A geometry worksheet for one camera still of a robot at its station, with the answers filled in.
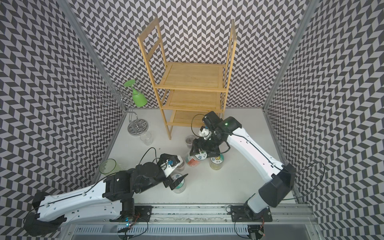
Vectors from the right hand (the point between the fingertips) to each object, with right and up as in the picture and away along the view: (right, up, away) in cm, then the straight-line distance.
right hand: (199, 158), depth 68 cm
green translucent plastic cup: (-54, -10, +19) cm, 58 cm away
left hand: (-9, -3, -2) cm, 10 cm away
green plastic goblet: (-40, +31, +30) cm, 59 cm away
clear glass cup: (-35, +6, +31) cm, 48 cm away
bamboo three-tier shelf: (-8, +35, +18) cm, 40 cm away
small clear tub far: (-7, +4, +25) cm, 27 cm away
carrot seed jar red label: (-2, -1, -1) cm, 3 cm away
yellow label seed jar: (+10, -6, +14) cm, 18 cm away
